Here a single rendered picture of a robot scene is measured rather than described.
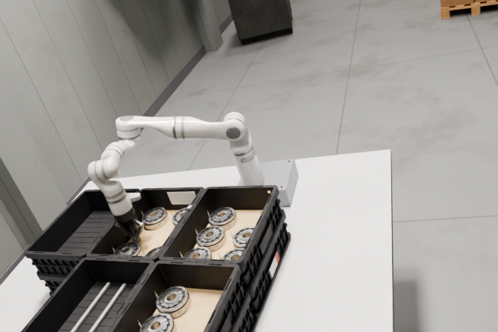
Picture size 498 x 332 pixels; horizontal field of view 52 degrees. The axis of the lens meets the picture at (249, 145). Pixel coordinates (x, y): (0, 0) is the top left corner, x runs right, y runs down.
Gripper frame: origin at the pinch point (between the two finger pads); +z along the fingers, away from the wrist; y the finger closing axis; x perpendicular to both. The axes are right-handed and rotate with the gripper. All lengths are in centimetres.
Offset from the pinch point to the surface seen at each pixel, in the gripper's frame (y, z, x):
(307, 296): 65, 15, -7
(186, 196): 12.8, -4.0, 20.8
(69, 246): -32.6, 2.8, -2.1
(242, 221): 37.8, 2.5, 13.8
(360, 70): 16, 85, 344
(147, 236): 1.4, 2.6, 4.5
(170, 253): 23.4, -4.9, -11.9
